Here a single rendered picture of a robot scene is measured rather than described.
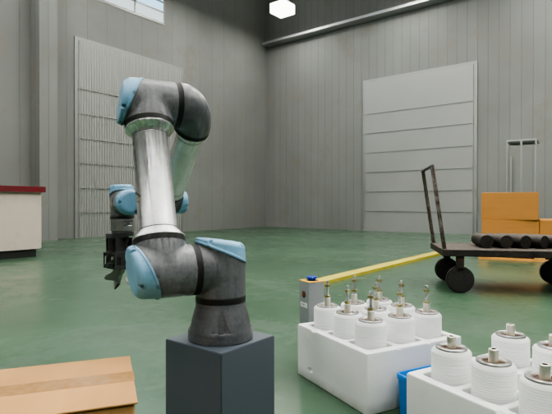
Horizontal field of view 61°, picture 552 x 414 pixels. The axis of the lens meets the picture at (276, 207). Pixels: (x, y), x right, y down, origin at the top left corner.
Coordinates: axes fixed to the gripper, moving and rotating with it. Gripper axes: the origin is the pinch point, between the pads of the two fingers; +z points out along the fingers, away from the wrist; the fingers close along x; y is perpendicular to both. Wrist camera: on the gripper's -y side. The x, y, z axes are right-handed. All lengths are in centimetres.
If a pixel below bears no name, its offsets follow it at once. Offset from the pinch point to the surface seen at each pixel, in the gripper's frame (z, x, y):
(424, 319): 10, 77, -58
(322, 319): 12, 46, -45
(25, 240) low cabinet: 14, -422, -145
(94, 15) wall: -375, -681, -386
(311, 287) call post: 4, 33, -58
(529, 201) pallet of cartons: -20, 30, -471
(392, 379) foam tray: 24, 74, -39
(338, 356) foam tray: 20, 58, -36
